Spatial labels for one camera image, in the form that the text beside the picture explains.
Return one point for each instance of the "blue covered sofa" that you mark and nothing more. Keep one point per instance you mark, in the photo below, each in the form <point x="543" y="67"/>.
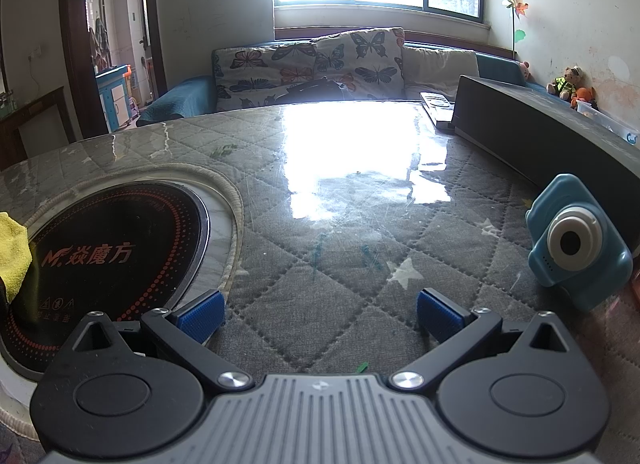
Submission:
<point x="185" y="94"/>

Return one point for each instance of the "grey remote control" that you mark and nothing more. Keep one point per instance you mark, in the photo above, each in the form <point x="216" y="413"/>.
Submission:
<point x="436" y="106"/>

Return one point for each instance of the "yellow cleaning cloth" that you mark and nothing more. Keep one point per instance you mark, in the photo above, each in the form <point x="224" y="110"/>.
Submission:
<point x="14" y="254"/>

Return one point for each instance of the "white wall socket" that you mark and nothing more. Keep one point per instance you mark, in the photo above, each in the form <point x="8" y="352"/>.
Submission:
<point x="35" y="52"/>

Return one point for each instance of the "orange plush toy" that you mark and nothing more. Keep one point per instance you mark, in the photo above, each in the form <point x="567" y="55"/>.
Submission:
<point x="584" y="95"/>

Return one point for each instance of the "brown plush bear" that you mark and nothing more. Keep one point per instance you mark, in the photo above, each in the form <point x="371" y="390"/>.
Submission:
<point x="565" y="81"/>

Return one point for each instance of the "square butterfly print cushion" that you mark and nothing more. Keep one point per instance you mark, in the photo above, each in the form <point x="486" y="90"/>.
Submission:
<point x="365" y="59"/>

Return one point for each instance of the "blue cabinet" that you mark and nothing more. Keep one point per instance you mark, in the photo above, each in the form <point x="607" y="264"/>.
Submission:
<point x="112" y="94"/>

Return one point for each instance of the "black round induction cooker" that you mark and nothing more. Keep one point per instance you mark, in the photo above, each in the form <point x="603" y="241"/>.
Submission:
<point x="125" y="224"/>

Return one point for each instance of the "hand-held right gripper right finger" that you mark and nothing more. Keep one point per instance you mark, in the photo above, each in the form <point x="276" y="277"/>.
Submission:
<point x="440" y="314"/>

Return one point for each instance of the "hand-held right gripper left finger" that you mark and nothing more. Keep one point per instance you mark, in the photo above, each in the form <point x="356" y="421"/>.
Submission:
<point x="202" y="316"/>

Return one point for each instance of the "beige cushion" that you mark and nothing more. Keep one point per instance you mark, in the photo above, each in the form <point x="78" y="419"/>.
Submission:
<point x="435" y="69"/>

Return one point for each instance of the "pink plush toy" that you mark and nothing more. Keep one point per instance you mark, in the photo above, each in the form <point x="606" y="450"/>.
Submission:
<point x="524" y="71"/>

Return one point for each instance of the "blue toy camera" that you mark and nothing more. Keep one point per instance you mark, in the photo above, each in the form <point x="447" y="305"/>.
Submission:
<point x="575" y="244"/>

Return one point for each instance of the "dark wooden glass door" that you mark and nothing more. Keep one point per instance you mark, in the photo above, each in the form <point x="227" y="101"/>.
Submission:
<point x="155" y="44"/>

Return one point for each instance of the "dark wooden side table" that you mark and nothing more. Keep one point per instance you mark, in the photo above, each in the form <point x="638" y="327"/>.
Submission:
<point x="35" y="114"/>

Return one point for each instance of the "long black box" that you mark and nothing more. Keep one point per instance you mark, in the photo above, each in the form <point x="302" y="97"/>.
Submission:
<point x="530" y="124"/>

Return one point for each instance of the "clear plastic box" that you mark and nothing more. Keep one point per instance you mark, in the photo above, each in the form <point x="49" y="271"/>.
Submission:
<point x="605" y="119"/>

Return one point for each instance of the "long butterfly print cushion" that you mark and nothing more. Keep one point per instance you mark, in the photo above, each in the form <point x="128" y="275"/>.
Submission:
<point x="255" y="69"/>

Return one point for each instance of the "colourful pinwheel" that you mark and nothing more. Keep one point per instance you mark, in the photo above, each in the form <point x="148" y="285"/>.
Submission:
<point x="516" y="6"/>

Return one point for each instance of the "grey quilted star table cover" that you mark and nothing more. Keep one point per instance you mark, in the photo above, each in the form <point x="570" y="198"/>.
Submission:
<point x="350" y="254"/>

